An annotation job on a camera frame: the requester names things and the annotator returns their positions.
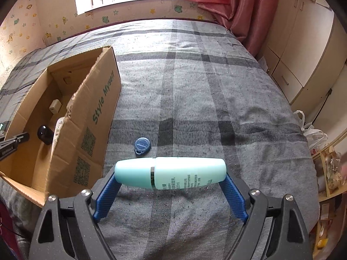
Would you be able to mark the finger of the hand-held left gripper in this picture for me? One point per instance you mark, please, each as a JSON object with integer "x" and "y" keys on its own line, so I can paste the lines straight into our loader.
{"x": 13, "y": 143}

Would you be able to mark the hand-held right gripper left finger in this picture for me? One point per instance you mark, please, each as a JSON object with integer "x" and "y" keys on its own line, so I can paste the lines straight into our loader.
{"x": 107, "y": 195}

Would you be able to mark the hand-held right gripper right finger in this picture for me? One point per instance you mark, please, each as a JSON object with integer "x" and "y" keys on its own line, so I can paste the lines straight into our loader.
{"x": 233, "y": 195}

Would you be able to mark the black round cap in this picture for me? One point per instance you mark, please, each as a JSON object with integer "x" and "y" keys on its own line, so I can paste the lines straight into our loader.
{"x": 44, "y": 135}

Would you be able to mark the white remote control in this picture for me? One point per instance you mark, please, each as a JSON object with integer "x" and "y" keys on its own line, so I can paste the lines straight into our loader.
{"x": 59, "y": 128}

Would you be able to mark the light blue bottle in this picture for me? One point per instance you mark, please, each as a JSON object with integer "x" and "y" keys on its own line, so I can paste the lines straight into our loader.
{"x": 184, "y": 172}

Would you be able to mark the large white charger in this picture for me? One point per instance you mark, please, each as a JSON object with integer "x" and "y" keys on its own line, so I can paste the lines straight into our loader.
{"x": 55, "y": 106}

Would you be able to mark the brown cardboard box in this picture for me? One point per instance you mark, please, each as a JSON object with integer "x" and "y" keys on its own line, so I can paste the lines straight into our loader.
{"x": 89, "y": 113}

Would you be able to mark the blue key fob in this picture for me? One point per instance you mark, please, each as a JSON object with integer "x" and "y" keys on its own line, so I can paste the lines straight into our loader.
{"x": 141, "y": 145}

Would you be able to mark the wooden shelf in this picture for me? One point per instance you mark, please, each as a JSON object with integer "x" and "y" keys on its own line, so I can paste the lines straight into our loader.
{"x": 330, "y": 189}

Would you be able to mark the grey plaid bed sheet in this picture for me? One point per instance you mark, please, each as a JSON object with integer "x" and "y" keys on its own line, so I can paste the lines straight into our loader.
{"x": 203, "y": 100}

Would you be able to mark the white plastic bag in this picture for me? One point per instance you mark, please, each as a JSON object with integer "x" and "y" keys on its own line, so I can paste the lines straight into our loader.
{"x": 314, "y": 135}

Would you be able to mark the cream wardrobe cabinet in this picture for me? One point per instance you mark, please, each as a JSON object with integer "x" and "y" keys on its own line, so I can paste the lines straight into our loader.
{"x": 303, "y": 46}

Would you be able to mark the pink curtain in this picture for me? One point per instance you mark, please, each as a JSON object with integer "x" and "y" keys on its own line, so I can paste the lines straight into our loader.
{"x": 238, "y": 5}

